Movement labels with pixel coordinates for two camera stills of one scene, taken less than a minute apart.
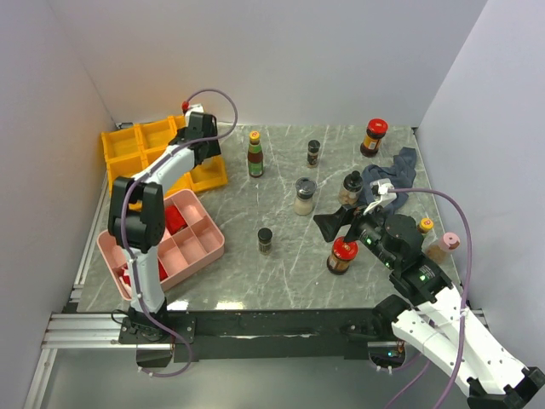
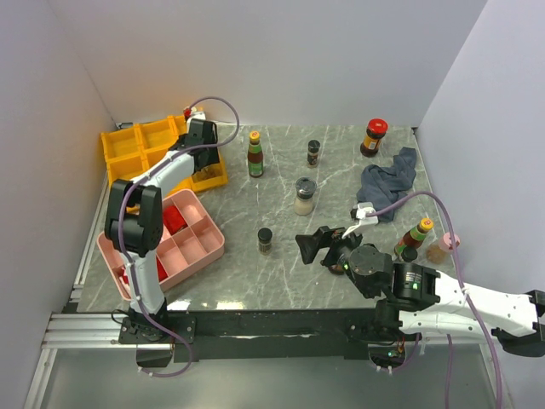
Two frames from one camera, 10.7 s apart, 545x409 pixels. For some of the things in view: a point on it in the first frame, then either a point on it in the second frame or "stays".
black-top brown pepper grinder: (352, 187) → (209, 171)
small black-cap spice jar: (265, 236) stays
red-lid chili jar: (375, 130) stays
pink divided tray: (181, 253) stays
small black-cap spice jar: (312, 154) stays
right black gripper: (329, 223) → (308, 244)
